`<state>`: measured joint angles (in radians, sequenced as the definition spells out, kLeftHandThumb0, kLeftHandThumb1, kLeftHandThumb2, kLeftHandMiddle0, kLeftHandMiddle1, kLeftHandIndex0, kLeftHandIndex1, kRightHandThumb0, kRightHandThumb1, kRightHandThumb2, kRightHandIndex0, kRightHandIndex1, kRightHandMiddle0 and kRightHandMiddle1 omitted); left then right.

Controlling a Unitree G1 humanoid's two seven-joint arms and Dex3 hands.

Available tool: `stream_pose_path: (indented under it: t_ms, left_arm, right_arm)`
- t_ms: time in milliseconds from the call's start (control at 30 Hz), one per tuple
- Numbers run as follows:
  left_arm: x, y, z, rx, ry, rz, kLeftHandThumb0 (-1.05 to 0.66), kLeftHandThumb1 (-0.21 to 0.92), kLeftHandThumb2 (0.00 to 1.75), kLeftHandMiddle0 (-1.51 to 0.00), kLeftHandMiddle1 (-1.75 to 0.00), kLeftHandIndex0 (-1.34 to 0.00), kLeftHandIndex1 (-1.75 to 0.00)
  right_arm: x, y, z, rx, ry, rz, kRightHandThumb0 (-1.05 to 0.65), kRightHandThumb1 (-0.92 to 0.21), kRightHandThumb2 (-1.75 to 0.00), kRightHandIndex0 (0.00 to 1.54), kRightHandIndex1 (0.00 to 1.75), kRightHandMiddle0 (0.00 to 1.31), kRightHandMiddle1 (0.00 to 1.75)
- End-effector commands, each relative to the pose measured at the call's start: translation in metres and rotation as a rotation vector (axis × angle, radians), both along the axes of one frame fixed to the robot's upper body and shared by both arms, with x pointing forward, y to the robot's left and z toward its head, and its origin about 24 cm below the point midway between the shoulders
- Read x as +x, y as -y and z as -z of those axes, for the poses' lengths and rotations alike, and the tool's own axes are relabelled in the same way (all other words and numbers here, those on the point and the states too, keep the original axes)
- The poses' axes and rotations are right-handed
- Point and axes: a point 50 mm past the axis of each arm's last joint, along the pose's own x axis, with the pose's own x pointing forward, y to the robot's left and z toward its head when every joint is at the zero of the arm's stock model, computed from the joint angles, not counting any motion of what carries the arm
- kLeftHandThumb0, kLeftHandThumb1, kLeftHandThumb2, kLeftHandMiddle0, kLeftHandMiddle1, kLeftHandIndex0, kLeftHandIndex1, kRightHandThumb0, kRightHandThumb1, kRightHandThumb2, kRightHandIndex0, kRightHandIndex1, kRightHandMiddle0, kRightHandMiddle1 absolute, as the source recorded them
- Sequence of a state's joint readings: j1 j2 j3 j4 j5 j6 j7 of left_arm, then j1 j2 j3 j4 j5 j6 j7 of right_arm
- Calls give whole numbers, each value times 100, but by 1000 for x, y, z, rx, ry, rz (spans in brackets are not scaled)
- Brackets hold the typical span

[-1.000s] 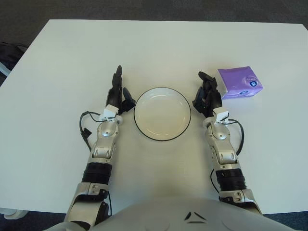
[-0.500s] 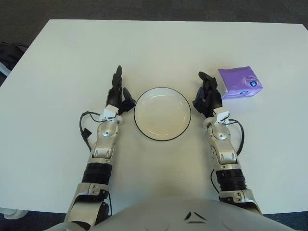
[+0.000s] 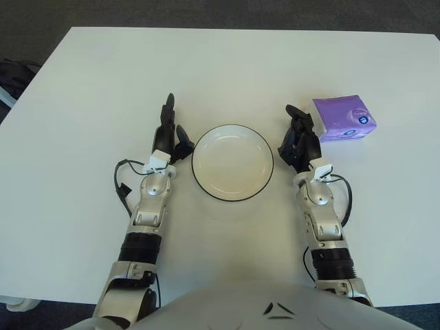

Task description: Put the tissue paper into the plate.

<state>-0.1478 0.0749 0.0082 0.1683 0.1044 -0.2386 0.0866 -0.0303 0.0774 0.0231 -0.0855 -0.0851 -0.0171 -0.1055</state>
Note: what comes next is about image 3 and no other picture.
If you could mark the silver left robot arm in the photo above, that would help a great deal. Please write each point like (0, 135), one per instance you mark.
(151, 192)

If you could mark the white table foot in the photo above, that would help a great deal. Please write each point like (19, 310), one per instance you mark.
(20, 302)

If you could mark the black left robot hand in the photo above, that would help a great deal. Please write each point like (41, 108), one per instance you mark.
(165, 134)

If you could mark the black bag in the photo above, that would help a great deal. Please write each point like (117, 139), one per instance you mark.
(17, 74)

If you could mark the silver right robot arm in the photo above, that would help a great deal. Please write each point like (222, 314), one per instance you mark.
(323, 213)

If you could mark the grey robot torso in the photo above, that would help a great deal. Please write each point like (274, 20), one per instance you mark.
(240, 306)

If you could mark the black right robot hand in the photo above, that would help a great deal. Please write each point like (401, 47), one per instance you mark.
(306, 144)

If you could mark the white plate with black rim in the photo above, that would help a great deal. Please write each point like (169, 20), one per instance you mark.
(233, 165)

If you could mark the purple tissue paper pack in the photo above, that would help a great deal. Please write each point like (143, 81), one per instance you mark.
(338, 115)

